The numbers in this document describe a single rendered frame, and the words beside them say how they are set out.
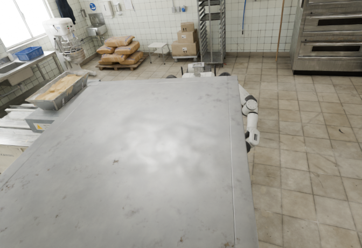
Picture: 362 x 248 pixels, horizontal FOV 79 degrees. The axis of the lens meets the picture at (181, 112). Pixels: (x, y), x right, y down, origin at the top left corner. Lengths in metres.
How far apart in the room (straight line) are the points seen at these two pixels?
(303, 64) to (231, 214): 4.50
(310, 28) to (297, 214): 3.08
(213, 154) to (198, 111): 0.14
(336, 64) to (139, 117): 4.52
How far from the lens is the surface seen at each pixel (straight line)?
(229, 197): 0.37
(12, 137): 2.85
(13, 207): 0.49
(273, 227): 2.45
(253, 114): 1.60
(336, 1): 4.52
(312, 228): 2.54
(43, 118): 2.17
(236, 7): 5.47
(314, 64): 4.80
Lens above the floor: 2.13
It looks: 35 degrees down
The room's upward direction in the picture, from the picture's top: 9 degrees counter-clockwise
